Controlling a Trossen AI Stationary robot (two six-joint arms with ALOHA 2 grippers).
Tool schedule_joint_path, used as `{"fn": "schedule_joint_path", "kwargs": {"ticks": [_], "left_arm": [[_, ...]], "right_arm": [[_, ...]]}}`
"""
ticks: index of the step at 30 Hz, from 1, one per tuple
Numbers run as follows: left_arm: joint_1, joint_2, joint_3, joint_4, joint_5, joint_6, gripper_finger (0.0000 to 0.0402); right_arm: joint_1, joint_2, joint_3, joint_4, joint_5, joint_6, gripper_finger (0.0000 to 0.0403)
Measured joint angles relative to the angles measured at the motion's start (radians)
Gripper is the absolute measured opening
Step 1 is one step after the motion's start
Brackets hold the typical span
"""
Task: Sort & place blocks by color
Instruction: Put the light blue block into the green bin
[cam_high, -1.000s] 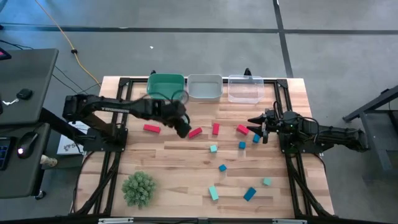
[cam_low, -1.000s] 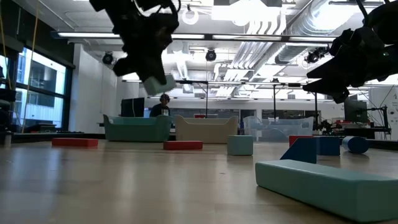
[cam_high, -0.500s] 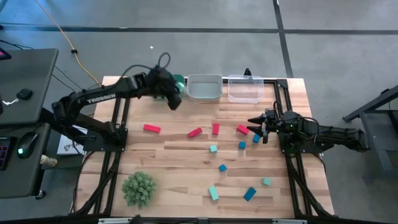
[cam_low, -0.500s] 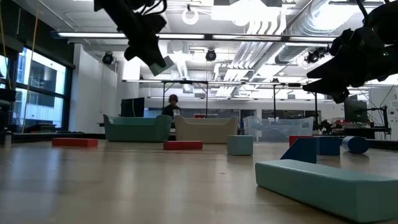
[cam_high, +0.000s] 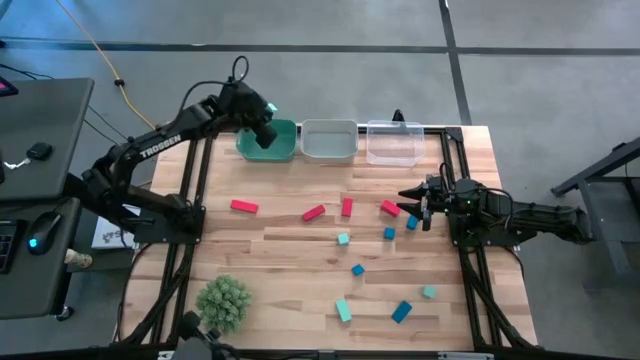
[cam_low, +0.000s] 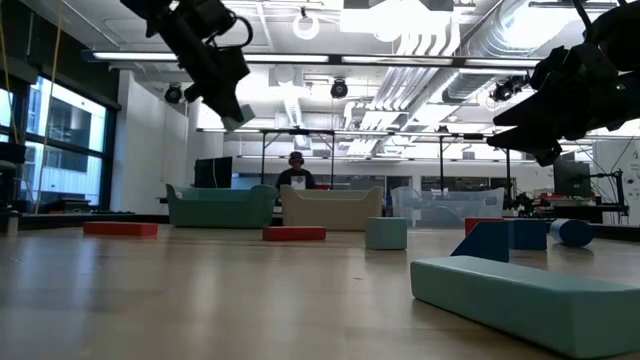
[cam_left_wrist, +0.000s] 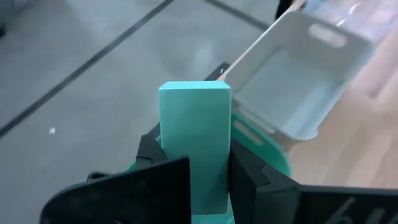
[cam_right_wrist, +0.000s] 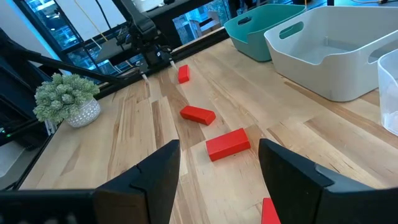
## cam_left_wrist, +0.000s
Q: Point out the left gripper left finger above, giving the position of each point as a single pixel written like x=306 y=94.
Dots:
x=124 y=199

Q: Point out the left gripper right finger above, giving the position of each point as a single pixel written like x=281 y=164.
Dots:
x=280 y=202

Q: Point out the long teal block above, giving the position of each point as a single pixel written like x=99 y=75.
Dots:
x=196 y=130

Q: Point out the teal plastic bin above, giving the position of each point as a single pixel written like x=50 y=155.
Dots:
x=270 y=152

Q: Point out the white plastic bin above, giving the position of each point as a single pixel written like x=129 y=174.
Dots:
x=280 y=87

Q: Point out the clear plastic bin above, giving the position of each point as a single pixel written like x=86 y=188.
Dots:
x=373 y=18

